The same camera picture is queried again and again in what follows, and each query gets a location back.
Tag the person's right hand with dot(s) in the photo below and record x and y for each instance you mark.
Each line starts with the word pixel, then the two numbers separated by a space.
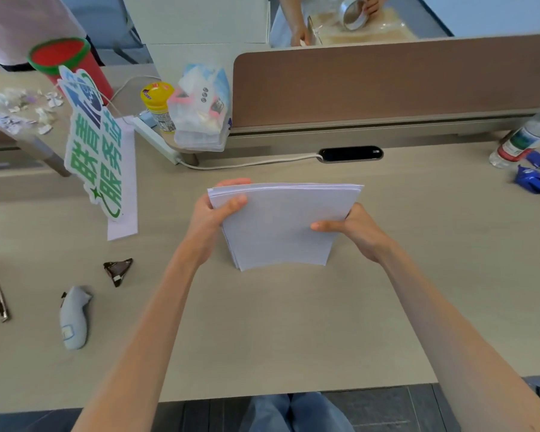
pixel 364 231

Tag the person's left hand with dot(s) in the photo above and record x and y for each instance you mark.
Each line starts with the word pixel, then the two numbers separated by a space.
pixel 207 227

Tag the person's right thumb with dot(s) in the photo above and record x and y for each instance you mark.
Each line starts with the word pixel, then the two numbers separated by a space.
pixel 328 226

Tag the person's left thumb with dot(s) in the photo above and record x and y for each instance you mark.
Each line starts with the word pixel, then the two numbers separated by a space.
pixel 231 207

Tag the stack of white paper sheets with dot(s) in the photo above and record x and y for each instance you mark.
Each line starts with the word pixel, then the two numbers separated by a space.
pixel 279 224

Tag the person's right forearm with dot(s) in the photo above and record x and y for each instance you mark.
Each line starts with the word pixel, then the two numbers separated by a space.
pixel 468 346

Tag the person's left forearm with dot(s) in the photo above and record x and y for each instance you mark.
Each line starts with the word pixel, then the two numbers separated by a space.
pixel 137 346

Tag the white power strip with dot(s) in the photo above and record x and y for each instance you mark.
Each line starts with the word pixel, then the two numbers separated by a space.
pixel 155 140

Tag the clear plastic bag of items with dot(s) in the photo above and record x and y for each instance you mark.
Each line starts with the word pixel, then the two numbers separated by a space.
pixel 202 107

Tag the yellow lidded plastic jar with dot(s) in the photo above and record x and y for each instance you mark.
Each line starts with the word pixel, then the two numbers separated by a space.
pixel 158 107

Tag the dark triangular folded wrapper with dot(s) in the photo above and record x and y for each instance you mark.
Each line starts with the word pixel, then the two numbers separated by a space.
pixel 118 269

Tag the green and white sign board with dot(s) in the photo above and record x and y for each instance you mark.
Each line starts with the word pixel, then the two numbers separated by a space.
pixel 96 143

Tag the brown desk divider panel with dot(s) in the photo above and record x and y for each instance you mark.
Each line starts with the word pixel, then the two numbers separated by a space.
pixel 387 80

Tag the person's blue jeans legs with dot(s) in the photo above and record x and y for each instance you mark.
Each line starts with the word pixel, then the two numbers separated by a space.
pixel 294 411

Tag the grey handheld controller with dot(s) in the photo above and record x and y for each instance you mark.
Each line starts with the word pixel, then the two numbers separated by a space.
pixel 74 317

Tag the cardboard box with plastic wrap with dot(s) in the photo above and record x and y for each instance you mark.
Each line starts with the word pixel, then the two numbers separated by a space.
pixel 362 29

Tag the clear plastic water bottle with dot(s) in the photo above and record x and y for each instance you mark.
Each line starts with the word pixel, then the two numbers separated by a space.
pixel 524 139

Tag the roll of clear tape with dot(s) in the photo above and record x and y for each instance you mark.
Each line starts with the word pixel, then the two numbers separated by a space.
pixel 353 13

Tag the blue crumpled wrapper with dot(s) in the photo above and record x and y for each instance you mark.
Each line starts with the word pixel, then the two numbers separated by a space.
pixel 537 175

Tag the red cylinder with green rim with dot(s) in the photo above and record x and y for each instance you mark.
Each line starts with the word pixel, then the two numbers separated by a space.
pixel 69 62

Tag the pile of torn paper scraps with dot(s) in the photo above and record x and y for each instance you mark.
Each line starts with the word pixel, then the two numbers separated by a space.
pixel 20 107

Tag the silver metal clip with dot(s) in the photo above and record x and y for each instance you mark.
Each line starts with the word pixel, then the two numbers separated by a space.
pixel 1 301

